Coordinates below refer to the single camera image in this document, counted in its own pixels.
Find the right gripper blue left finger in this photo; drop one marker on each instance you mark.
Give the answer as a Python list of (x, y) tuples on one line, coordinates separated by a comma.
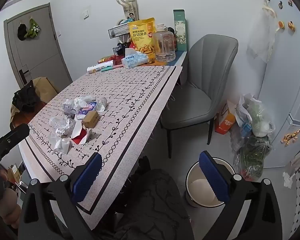
[(84, 176)]

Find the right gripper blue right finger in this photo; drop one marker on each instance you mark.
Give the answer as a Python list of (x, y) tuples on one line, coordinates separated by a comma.
[(217, 175)]

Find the red white paper wrapper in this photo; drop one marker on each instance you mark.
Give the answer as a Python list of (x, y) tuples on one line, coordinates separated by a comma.
[(80, 134)]

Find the small brown cardboard box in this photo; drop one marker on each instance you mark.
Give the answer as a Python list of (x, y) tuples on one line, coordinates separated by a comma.
[(90, 120)]

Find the blue pink wrapper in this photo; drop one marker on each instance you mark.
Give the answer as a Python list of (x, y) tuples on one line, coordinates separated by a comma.
[(85, 110)]

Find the crushed clear plastic bottle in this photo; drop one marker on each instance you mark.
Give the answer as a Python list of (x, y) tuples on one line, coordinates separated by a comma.
[(101, 104)]

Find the white tissue front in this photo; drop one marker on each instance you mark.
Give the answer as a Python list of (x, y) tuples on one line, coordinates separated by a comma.
[(58, 144)]

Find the foil wrapper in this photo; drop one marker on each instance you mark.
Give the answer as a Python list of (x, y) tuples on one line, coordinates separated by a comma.
[(63, 127)]

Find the green vegetables plastic bag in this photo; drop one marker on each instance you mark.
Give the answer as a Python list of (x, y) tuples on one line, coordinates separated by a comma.
[(249, 159)]

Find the black clothing pile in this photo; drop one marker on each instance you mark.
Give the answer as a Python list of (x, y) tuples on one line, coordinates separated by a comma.
[(26, 99)]

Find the crumpled paper on floor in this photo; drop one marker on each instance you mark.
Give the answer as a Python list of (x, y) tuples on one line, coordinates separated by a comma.
[(288, 180)]

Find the orange paper bag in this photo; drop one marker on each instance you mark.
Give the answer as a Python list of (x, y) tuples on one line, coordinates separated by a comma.
[(225, 118)]

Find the person's dark patterned trousers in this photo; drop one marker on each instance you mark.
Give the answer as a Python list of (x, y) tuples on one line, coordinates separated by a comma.
[(152, 207)]

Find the patterned pink tablecloth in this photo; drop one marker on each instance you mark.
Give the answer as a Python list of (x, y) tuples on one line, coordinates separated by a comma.
[(135, 99)]

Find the white plastic grocery bag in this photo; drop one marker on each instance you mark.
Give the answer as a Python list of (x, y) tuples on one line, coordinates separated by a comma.
[(252, 111)]

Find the orange figure magnets cluster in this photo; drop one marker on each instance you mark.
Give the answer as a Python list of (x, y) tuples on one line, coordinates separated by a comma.
[(290, 138)]

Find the light blue refrigerator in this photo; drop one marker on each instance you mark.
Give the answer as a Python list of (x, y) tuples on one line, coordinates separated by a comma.
[(280, 91)]

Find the grey door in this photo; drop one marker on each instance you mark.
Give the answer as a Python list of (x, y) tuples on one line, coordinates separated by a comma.
[(36, 57)]

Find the black hanging cap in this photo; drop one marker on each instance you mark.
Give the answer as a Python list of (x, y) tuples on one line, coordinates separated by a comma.
[(22, 32)]

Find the teal marker pen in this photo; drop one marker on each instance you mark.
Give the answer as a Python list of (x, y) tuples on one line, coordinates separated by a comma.
[(107, 68)]

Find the white roll package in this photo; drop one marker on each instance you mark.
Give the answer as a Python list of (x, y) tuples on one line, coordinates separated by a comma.
[(98, 67)]

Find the green hanging cloth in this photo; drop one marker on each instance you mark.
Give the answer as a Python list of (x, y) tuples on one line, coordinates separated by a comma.
[(34, 29)]

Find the pink marker pen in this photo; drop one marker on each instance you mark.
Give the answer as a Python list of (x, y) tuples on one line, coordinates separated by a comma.
[(118, 66)]

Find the grey upholstered chair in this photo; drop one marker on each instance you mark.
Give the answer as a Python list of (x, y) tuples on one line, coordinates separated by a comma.
[(197, 101)]

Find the red snack packet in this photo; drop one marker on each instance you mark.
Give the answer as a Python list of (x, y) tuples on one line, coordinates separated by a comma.
[(106, 59)]

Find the blue tissue pack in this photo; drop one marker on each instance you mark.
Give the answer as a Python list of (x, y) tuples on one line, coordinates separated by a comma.
[(134, 58)]

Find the mesh bag on fridge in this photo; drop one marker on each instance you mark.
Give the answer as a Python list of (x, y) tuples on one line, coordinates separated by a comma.
[(262, 37)]

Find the clear plastic jar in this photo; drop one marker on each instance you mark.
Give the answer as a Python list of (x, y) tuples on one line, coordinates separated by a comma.
[(163, 44)]

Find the green tall gift box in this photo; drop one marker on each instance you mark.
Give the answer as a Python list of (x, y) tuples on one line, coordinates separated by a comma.
[(180, 24)]

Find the yellow snack bag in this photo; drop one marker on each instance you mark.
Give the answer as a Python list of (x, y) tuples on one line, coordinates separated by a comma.
[(141, 33)]

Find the burger fridge magnet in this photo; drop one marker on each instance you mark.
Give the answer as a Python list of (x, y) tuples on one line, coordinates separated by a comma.
[(280, 26)]

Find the yellow duck fridge magnet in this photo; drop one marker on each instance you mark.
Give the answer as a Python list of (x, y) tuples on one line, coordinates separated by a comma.
[(291, 26)]

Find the white paper shopping bag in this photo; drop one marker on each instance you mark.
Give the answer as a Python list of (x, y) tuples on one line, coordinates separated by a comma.
[(130, 9)]

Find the wire mesh basket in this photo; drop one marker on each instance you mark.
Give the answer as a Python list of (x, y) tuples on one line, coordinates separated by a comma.
[(119, 30)]

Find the wall light switch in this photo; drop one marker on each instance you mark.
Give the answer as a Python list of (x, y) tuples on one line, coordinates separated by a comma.
[(85, 14)]

